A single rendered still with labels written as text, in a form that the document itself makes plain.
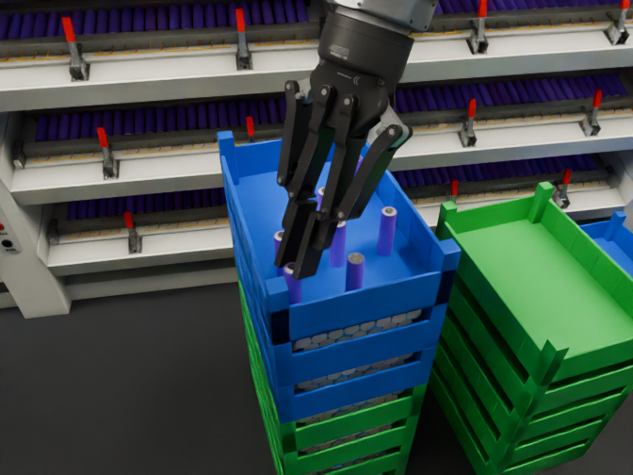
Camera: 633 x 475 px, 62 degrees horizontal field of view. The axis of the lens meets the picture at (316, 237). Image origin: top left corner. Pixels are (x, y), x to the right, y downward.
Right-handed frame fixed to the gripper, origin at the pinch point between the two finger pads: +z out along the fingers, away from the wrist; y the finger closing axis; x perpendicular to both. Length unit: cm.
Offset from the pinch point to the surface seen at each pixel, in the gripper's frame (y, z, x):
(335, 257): -1.3, 4.6, 9.2
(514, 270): 9.9, 7.5, 44.7
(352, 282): 3.8, 3.9, 5.4
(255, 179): -21.2, 3.7, 14.9
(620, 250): 18, 9, 99
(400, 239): 1.4, 2.2, 18.3
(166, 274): -56, 43, 32
